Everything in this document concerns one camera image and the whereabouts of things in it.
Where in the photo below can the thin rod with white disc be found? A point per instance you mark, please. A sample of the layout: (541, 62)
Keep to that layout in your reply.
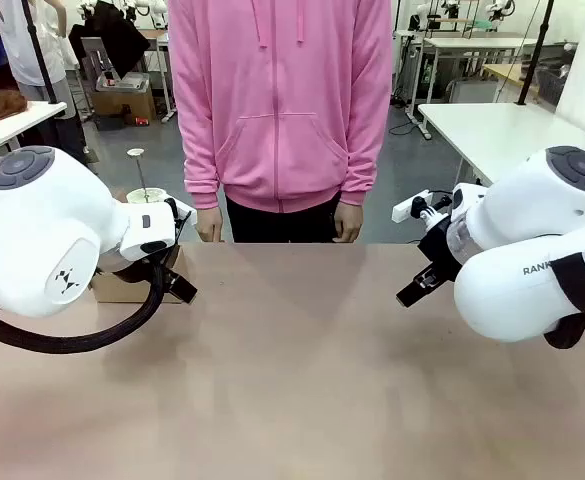
(135, 151)

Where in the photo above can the small red item on floor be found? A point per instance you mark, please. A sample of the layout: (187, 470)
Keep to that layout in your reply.
(143, 121)

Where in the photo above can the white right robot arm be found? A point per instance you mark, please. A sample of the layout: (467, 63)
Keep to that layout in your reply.
(512, 240)

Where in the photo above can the person in white sleeveless shirt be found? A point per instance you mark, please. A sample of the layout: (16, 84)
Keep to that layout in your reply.
(19, 45)

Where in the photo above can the white background robot arms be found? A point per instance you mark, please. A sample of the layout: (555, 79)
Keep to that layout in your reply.
(158, 10)

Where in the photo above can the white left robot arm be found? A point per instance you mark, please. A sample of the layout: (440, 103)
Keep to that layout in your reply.
(47, 225)

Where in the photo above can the long white background table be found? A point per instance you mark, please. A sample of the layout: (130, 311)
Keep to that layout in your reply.
(472, 42)

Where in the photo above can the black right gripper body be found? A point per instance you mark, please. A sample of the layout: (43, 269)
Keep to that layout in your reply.
(439, 245)

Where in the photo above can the cardboard box on floor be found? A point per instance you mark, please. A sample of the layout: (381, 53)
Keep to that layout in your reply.
(122, 102)

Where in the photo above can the white table with brown fur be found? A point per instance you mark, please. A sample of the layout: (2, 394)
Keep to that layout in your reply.
(17, 125)

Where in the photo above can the white background desk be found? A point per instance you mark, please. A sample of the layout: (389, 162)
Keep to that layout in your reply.
(164, 75)

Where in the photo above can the person's right forearm pink sleeve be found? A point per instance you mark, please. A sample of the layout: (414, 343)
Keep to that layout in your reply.
(199, 180)

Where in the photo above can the pale grey cabinet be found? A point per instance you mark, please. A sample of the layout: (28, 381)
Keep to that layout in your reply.
(474, 90)

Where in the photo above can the person in pink hoodie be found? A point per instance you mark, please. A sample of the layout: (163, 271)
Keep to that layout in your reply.
(282, 125)

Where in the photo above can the black camera pole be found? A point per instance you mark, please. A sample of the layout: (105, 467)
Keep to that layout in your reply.
(39, 55)
(539, 45)

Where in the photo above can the black jacket on rack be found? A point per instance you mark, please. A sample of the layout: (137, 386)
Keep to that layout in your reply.
(109, 35)

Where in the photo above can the person's left hand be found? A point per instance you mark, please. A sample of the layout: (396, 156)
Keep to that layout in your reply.
(347, 226)

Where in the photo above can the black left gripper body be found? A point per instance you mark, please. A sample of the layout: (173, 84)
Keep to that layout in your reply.
(132, 271)

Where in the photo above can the person's right hand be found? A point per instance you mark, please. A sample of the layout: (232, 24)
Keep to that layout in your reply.
(211, 226)

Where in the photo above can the large white side table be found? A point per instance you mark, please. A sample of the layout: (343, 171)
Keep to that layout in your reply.
(487, 135)

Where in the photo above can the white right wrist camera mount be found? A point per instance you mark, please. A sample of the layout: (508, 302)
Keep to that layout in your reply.
(407, 207)

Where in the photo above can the person's left forearm pink sleeve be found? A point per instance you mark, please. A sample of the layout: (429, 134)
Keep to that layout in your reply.
(362, 175)

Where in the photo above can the wooden background tabletop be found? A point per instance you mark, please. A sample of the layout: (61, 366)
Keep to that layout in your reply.
(502, 72)

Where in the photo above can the white open paper cup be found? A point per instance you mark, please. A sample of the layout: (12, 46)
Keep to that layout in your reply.
(139, 196)

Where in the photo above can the grey lidded plastic box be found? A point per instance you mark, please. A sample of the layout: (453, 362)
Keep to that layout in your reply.
(132, 82)

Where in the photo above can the white background robot with black base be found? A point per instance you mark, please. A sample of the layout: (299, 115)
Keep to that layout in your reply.
(424, 10)

